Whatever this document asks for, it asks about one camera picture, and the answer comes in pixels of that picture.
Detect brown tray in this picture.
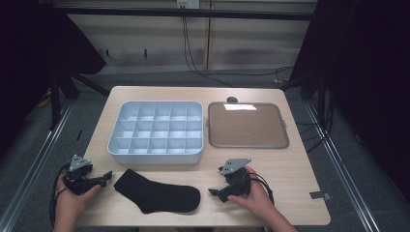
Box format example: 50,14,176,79
207,101,290,150

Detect black sock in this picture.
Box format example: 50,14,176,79
113,168,201,215

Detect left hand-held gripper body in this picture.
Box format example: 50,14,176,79
63,154,98,196

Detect black wall cable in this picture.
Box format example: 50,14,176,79
182,15,295,88

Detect grey tape strip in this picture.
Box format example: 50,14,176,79
308,190,334,201

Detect black horizontal bar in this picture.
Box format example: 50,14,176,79
52,6,316,22

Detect hand-held gripper cable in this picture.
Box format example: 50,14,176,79
48,163,71,227
249,172,276,206

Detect light blue compartment organizer box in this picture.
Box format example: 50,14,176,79
106,101,205,165

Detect black metal stand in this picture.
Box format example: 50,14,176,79
47,69,111,131

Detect left hand-held gripper cable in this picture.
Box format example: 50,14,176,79
48,163,71,227

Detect person's right hand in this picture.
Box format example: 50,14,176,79
226,165,278,218

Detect black floor cables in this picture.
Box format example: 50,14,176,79
295,90,336,155

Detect white wall socket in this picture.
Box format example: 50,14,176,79
176,0,201,10

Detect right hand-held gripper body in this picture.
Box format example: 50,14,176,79
218,158,252,199

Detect right hand-held gripper cable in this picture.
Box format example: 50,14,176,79
249,172,276,206

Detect person's left hand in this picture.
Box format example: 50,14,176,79
54,175,102,223

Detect black curtain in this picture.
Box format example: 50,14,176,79
0,0,107,156
288,0,410,204

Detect metal floor rail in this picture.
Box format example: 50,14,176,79
0,101,74,232
304,101,383,232

